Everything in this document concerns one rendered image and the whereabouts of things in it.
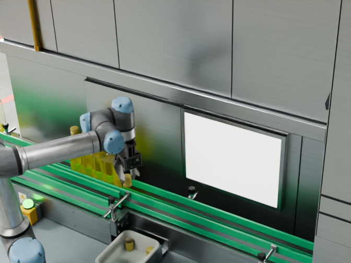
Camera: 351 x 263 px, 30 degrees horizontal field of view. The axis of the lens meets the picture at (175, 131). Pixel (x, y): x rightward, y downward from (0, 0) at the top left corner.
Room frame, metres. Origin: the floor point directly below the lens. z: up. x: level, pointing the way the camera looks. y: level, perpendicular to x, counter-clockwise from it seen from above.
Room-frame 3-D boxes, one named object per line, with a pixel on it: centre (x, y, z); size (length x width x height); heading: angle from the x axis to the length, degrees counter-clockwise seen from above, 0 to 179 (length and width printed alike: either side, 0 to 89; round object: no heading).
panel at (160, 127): (2.18, -0.01, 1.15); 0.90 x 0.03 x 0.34; 57
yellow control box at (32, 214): (2.21, 0.64, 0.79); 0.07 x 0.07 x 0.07; 57
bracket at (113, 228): (2.05, 0.24, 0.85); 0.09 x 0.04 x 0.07; 147
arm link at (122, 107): (2.02, 0.19, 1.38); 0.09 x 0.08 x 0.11; 115
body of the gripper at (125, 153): (2.02, 0.18, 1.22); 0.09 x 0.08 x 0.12; 28
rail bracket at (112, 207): (2.03, 0.24, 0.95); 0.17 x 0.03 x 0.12; 147
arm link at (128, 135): (2.02, 0.18, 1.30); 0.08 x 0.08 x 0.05
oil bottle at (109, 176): (2.20, 0.27, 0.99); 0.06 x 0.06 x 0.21; 57
